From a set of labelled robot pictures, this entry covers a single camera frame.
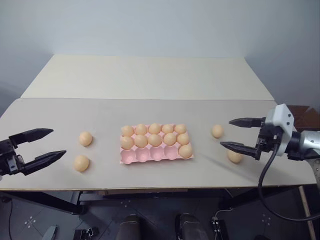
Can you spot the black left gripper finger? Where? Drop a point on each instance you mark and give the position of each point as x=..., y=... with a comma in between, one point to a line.
x=32, y=135
x=45, y=158

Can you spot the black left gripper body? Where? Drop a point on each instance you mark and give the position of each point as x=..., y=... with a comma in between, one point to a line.
x=10, y=160

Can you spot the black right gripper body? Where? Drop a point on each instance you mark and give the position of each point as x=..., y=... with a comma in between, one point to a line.
x=267, y=140

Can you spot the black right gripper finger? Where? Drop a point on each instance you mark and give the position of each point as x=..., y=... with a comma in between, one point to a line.
x=250, y=122
x=240, y=148

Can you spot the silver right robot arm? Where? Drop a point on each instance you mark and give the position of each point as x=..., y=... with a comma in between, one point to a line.
x=310, y=141

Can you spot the pink egg tray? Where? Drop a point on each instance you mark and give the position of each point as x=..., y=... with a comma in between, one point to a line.
x=143, y=156

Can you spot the beige egg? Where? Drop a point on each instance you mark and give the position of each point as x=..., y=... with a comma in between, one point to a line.
x=81, y=163
x=183, y=138
x=234, y=157
x=167, y=128
x=127, y=142
x=180, y=128
x=141, y=140
x=217, y=131
x=154, y=128
x=127, y=130
x=154, y=139
x=185, y=151
x=85, y=138
x=169, y=139
x=140, y=128

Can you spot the brown wooden cabinet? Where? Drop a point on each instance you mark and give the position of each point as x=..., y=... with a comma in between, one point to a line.
x=306, y=116

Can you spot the silver perforated metal plate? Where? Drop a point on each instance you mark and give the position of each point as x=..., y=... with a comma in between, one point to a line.
x=315, y=172

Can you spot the small black floor box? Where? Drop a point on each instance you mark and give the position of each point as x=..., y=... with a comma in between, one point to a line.
x=217, y=226

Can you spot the light wooden stick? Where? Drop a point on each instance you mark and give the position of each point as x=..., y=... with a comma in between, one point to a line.
x=306, y=212

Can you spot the black floor device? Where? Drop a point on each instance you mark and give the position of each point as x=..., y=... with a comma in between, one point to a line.
x=86, y=233

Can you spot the dark rounded shape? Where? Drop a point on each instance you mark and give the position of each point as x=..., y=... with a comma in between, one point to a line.
x=128, y=227
x=188, y=226

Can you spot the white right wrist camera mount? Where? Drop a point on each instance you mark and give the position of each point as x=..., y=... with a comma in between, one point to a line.
x=281, y=117

